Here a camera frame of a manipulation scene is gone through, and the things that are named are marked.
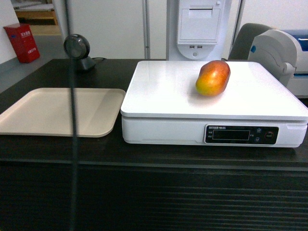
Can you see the dark checkout counter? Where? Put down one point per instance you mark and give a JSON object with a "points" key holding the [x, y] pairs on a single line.
{"points": [[135, 187]]}

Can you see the white blue label printer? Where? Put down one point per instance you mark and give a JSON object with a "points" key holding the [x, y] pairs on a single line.
{"points": [[284, 53]]}

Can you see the white checkout scale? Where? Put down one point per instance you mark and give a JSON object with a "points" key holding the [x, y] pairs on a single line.
{"points": [[162, 106]]}

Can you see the dark red mango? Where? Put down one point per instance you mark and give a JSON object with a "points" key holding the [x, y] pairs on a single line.
{"points": [[213, 78]]}

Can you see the white POS terminal stand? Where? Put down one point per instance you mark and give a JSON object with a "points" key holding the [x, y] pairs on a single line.
{"points": [[196, 29]]}

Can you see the red fire extinguisher box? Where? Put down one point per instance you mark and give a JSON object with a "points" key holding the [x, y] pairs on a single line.
{"points": [[23, 42]]}

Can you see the wooden shelf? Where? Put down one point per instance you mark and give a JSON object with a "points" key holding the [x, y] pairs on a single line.
{"points": [[35, 10]]}

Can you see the grey office chair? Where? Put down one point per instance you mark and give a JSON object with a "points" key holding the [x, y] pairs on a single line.
{"points": [[244, 40]]}

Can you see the black barcode scanner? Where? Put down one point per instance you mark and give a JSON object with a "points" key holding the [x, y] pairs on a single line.
{"points": [[77, 48]]}

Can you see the beige plastic tray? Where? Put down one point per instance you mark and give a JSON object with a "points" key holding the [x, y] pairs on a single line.
{"points": [[47, 112]]}

